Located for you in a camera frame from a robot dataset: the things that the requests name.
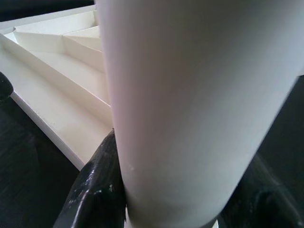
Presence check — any white plastic children table top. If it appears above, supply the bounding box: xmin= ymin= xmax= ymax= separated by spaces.
xmin=0 ymin=3 xmax=115 ymax=172

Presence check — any white plastic table leg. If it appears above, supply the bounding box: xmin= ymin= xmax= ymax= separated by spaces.
xmin=94 ymin=0 xmax=304 ymax=228

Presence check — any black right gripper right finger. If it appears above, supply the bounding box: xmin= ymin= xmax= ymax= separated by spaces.
xmin=217 ymin=152 xmax=304 ymax=228

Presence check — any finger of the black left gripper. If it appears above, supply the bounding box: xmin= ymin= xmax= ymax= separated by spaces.
xmin=0 ymin=71 xmax=14 ymax=103

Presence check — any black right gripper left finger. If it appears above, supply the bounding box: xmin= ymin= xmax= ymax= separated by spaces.
xmin=52 ymin=128 xmax=128 ymax=228

